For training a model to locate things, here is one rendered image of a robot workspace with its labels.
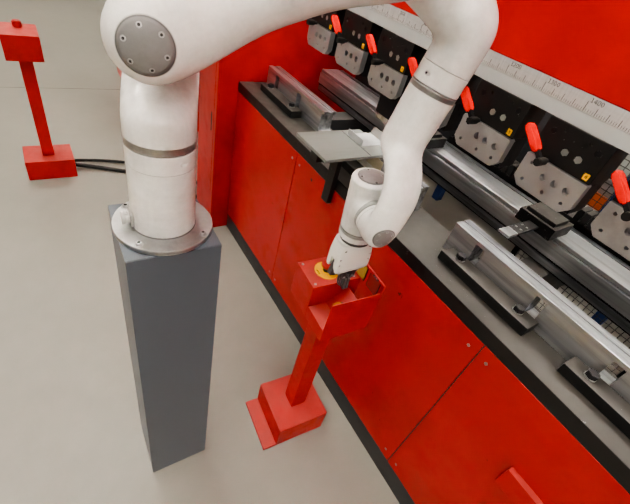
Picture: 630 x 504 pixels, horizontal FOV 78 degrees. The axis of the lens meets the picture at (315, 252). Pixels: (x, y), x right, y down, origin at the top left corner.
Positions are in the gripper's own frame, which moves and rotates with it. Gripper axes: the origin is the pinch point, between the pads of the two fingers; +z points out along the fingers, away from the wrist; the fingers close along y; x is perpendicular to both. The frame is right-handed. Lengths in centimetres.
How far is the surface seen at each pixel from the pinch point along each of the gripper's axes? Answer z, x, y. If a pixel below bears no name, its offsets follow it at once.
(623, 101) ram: -52, 16, -41
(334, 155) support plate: -14.3, -35.8, -14.1
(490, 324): -0.5, 26.0, -27.7
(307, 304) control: 13.3, -4.9, 6.2
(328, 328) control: 12.7, 4.9, 4.7
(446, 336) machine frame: 11.5, 19.8, -24.4
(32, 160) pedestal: 65, -193, 88
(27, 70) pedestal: 17, -199, 76
